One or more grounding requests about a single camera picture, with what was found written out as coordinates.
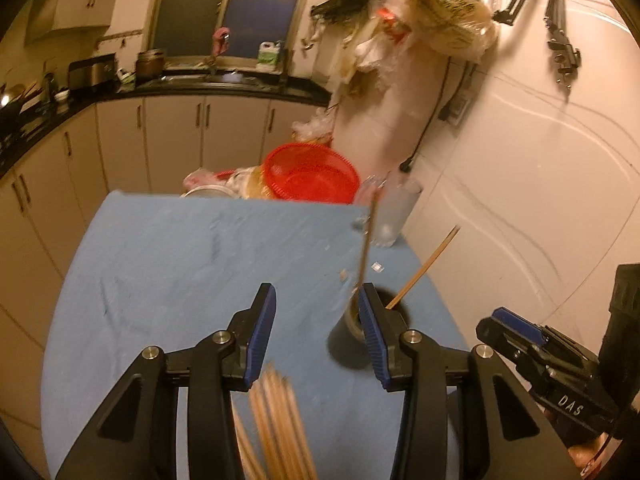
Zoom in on bundle of wooden chopsticks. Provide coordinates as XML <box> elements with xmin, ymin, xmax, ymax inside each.
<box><xmin>232</xmin><ymin>362</ymin><xmax>318</xmax><ymax>480</ymax></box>

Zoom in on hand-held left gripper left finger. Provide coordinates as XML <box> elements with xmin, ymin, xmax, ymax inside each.
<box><xmin>55</xmin><ymin>282</ymin><xmax>277</xmax><ymax>480</ymax></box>

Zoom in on yellowish plastic bag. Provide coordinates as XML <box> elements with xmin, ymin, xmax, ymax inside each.
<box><xmin>234</xmin><ymin>164</ymin><xmax>275</xmax><ymax>200</ymax></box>

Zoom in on black kitchen countertop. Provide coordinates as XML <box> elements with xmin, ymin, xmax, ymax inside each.
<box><xmin>0</xmin><ymin>67</ymin><xmax>332</xmax><ymax>177</ymax></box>

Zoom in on pink white plastic bag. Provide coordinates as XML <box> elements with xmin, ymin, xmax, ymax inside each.
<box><xmin>182</xmin><ymin>167</ymin><xmax>236</xmax><ymax>190</ymax></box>

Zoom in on wooden chopstick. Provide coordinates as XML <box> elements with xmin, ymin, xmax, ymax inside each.
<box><xmin>385</xmin><ymin>225</ymin><xmax>461</xmax><ymax>311</ymax></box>
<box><xmin>351</xmin><ymin>180</ymin><xmax>382</xmax><ymax>306</ymax></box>

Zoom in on hanging white plastic bags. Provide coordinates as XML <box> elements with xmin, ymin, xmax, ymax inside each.
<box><xmin>340</xmin><ymin>0</ymin><xmax>421</xmax><ymax>98</ymax></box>

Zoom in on white lower cabinets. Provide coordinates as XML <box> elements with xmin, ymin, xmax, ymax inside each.
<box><xmin>0</xmin><ymin>95</ymin><xmax>328</xmax><ymax>311</ymax></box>

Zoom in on person's right hand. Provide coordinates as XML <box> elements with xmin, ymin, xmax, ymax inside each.
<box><xmin>547</xmin><ymin>410</ymin><xmax>610</xmax><ymax>478</ymax></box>

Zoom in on brown cooking pot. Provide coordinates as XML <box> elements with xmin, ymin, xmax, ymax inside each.
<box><xmin>135</xmin><ymin>48</ymin><xmax>167</xmax><ymax>82</ymax></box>

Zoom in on white bowl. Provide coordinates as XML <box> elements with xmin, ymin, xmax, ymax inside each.
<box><xmin>179</xmin><ymin>185</ymin><xmax>242</xmax><ymax>200</ymax></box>

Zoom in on small white wall cabinet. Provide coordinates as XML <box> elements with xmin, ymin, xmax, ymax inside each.
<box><xmin>25</xmin><ymin>0</ymin><xmax>127</xmax><ymax>45</ymax></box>

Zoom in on clear glass mug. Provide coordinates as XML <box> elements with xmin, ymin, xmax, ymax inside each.
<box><xmin>352</xmin><ymin>172</ymin><xmax>423</xmax><ymax>249</ymax></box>

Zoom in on kitchen window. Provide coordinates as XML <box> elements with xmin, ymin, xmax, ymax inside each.
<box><xmin>147</xmin><ymin>0</ymin><xmax>313</xmax><ymax>63</ymax></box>

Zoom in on red plastic basket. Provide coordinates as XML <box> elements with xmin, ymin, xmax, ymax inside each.
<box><xmin>262</xmin><ymin>142</ymin><xmax>362</xmax><ymax>206</ymax></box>

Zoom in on crumpled white plastic bag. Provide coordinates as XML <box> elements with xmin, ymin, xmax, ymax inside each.
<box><xmin>291</xmin><ymin>107</ymin><xmax>335</xmax><ymax>147</ymax></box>

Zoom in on blue tablecloth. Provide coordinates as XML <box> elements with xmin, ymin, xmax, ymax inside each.
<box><xmin>40</xmin><ymin>190</ymin><xmax>471</xmax><ymax>480</ymax></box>

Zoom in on wall socket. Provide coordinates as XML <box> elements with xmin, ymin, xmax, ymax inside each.
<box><xmin>439</xmin><ymin>94</ymin><xmax>472</xmax><ymax>127</ymax></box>

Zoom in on black power cable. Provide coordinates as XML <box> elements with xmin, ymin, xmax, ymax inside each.
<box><xmin>399</xmin><ymin>57</ymin><xmax>453</xmax><ymax>172</ymax></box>

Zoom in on white detergent bottle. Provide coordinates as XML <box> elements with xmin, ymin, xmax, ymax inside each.
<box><xmin>257</xmin><ymin>40</ymin><xmax>282</xmax><ymax>70</ymax></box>

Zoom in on black wall rack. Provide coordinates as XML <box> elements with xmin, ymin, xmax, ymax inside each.
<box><xmin>309</xmin><ymin>0</ymin><xmax>383</xmax><ymax>20</ymax></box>

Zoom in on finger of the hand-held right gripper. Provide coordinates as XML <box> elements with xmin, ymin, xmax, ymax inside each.
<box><xmin>476</xmin><ymin>307</ymin><xmax>551</xmax><ymax>366</ymax></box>

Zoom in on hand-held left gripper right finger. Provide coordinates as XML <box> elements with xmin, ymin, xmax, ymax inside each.
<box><xmin>359</xmin><ymin>282</ymin><xmax>581</xmax><ymax>480</ymax></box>

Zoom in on hanging bag of noodles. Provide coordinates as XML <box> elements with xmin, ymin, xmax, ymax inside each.
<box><xmin>404</xmin><ymin>0</ymin><xmax>501</xmax><ymax>64</ymax></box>

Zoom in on black chopstick holder cup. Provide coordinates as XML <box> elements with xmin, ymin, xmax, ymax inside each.
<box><xmin>327</xmin><ymin>285</ymin><xmax>413</xmax><ymax>368</ymax></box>

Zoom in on person's right forearm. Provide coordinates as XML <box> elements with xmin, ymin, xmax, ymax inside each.
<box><xmin>597</xmin><ymin>262</ymin><xmax>640</xmax><ymax>441</ymax></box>

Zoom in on kitchen sink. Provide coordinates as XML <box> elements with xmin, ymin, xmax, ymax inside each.
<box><xmin>159</xmin><ymin>73</ymin><xmax>242</xmax><ymax>86</ymax></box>

